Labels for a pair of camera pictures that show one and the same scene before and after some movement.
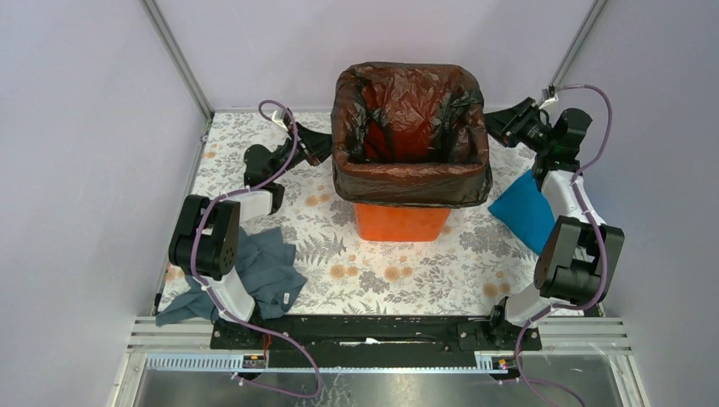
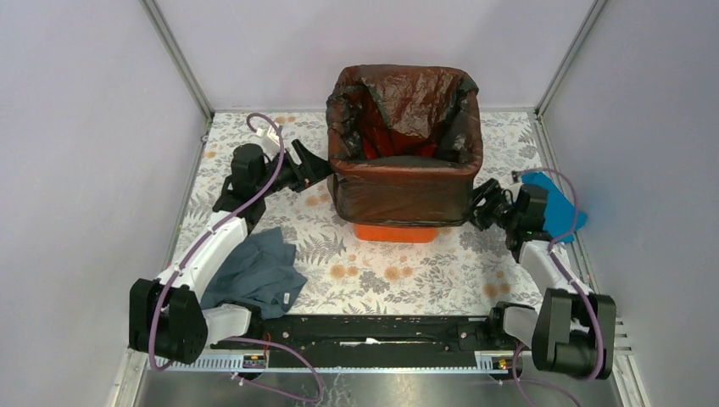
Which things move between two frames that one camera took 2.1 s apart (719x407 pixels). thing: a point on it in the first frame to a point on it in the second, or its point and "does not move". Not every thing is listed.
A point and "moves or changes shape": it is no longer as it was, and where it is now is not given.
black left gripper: x=316 y=144 to x=311 y=169
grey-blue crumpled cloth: x=269 y=267 does not move
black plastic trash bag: x=409 y=134 moves or changes shape
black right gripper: x=507 y=124 to x=492 y=192
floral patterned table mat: x=487 y=264 does not move
